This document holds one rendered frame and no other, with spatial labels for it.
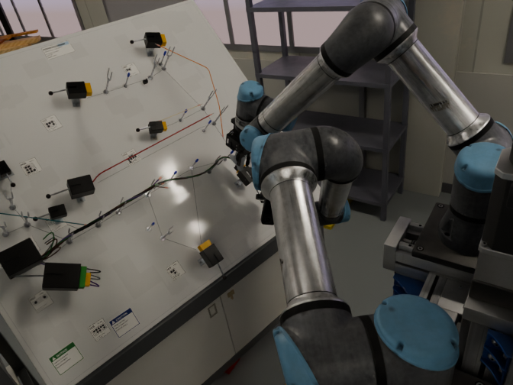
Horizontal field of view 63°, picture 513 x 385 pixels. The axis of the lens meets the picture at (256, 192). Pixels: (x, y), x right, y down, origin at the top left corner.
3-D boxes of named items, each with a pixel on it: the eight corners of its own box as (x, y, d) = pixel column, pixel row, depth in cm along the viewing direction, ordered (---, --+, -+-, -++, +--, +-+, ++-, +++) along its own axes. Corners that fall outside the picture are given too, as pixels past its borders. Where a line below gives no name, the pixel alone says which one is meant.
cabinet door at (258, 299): (322, 279, 202) (317, 214, 180) (237, 354, 174) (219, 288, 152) (317, 276, 204) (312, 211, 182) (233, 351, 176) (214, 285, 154)
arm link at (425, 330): (466, 404, 62) (481, 347, 55) (376, 416, 63) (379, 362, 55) (433, 336, 72) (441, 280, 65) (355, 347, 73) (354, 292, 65)
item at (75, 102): (46, 96, 141) (46, 82, 133) (82, 94, 146) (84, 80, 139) (50, 108, 140) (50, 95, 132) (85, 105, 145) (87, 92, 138)
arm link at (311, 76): (393, 46, 84) (256, 164, 118) (404, 30, 91) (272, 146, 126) (354, 1, 82) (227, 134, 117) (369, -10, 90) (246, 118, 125)
